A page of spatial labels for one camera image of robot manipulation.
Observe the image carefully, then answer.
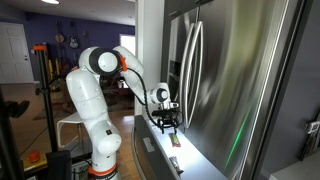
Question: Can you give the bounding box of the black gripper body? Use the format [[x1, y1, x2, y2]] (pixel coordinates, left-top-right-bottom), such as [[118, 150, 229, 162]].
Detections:
[[152, 109, 180, 128]]

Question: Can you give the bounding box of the brown snack packet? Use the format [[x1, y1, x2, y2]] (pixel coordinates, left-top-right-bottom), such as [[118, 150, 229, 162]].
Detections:
[[169, 156, 184, 176]]

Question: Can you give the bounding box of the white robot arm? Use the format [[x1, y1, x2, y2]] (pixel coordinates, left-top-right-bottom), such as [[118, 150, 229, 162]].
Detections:
[[66, 46, 179, 180]]

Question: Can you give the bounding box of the red green snack packet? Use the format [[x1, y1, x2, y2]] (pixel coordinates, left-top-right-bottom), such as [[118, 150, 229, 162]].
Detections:
[[169, 133, 181, 147]]

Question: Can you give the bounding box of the open freezer drawer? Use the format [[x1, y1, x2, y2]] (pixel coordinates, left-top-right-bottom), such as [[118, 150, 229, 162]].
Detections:
[[131, 115, 227, 180]]

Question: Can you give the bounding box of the stainless steel refrigerator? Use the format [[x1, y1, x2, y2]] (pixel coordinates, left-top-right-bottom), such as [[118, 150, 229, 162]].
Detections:
[[161, 0, 313, 180]]

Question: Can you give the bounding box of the white stool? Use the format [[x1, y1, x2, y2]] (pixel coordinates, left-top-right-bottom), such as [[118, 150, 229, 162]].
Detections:
[[56, 113, 83, 149]]

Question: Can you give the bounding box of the black tripod stand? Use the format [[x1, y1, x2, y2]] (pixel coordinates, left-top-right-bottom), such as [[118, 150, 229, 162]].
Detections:
[[33, 45, 58, 152]]

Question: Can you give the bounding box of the red emergency stop button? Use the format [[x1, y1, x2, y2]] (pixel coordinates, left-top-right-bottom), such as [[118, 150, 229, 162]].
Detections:
[[28, 150, 40, 163]]

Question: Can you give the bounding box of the white door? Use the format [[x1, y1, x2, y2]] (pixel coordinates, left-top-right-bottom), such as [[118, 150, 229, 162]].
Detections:
[[0, 22, 34, 84]]

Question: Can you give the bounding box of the ceiling light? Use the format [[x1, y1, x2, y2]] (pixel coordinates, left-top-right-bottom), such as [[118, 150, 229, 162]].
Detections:
[[41, 0, 60, 5]]

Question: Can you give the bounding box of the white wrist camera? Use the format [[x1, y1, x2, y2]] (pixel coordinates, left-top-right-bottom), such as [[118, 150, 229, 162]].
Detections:
[[160, 102, 179, 110]]

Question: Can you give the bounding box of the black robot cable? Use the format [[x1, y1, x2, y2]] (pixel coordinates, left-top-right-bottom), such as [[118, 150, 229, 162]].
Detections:
[[113, 67, 184, 129]]

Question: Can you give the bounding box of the hanging guitar on wall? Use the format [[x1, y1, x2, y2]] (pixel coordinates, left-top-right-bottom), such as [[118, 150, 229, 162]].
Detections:
[[69, 22, 79, 49]]

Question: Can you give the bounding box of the hanging banjo on wall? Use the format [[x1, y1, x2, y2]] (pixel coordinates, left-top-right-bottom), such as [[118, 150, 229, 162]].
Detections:
[[55, 21, 65, 43]]

